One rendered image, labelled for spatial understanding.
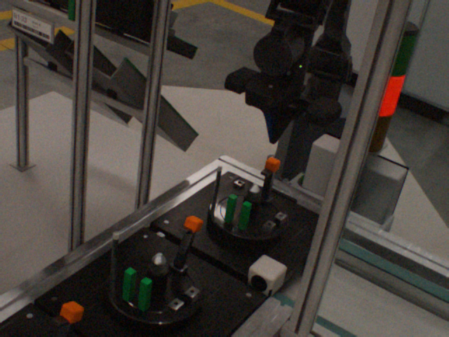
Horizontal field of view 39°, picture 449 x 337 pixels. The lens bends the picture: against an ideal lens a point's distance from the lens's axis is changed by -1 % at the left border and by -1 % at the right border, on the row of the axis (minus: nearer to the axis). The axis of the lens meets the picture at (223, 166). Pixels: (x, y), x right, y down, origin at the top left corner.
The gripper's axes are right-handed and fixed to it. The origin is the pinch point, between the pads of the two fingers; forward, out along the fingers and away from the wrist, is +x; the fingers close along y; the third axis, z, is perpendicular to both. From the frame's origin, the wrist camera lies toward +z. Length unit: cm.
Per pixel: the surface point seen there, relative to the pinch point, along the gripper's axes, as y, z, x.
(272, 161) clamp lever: -0.1, -1.6, 7.7
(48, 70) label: -44.6, 6.8, 3.8
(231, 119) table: -33, -48, 29
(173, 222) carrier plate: -9.6, 12.3, 18.1
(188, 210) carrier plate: -9.9, 7.5, 18.2
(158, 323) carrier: 3.7, 34.0, 16.4
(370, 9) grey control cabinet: -83, -303, 61
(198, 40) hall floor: -196, -287, 114
